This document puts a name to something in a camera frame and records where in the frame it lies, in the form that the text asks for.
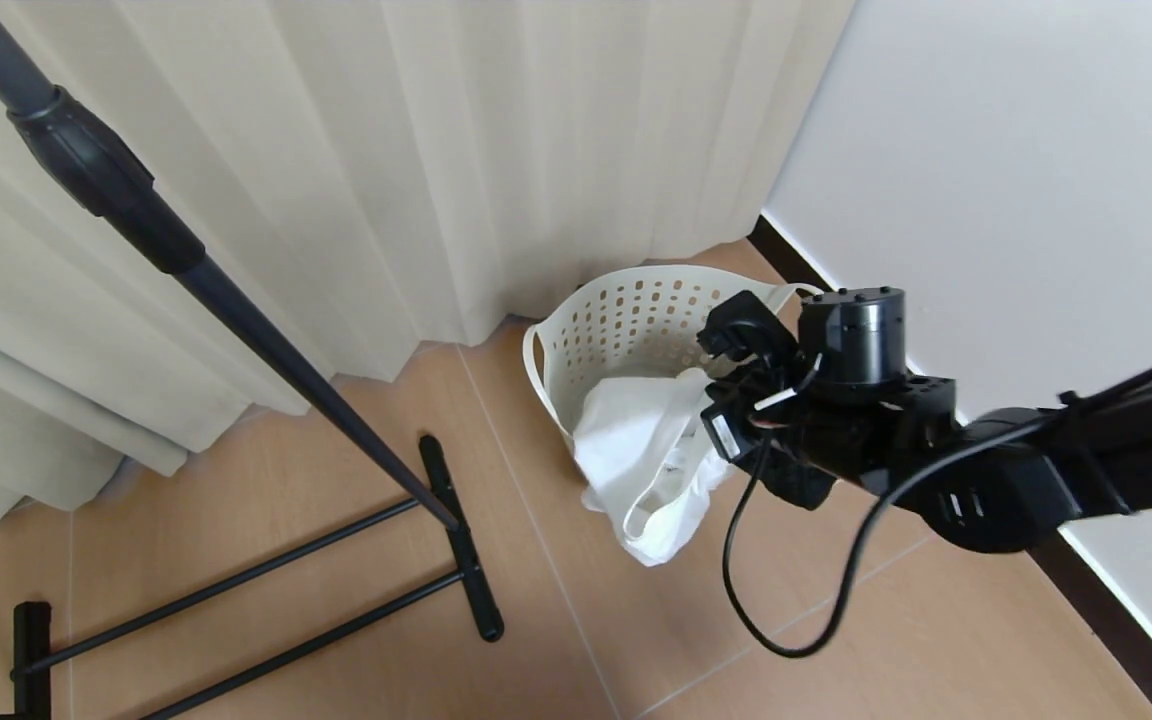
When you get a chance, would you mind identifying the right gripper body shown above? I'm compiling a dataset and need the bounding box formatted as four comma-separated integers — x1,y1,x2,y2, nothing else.
701,385,937,511

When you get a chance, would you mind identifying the white printed t-shirt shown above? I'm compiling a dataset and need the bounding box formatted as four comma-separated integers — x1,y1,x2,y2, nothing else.
572,367,737,568

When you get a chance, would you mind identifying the white laundry basket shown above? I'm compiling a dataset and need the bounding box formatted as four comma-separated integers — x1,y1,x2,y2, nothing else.
523,265,822,481

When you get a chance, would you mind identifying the black clothes rack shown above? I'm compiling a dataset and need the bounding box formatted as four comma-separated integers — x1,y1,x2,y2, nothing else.
0,0,505,720

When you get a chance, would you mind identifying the beige curtain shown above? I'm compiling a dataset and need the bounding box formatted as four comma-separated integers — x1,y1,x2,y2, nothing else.
0,0,857,531

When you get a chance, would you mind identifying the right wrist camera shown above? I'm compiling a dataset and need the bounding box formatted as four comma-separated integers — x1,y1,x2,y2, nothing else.
698,290,799,371

